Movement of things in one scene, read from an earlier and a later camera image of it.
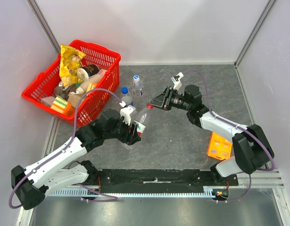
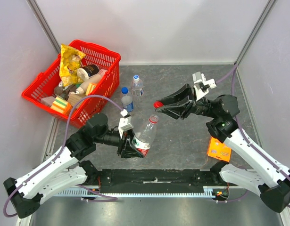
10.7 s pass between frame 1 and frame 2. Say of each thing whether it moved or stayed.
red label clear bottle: moved
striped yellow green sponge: stayed
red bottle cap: moved
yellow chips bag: stayed
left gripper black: moved
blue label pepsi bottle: stayed
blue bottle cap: stayed
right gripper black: moved
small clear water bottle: stayed
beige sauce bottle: stayed
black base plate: stayed
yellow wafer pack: stayed
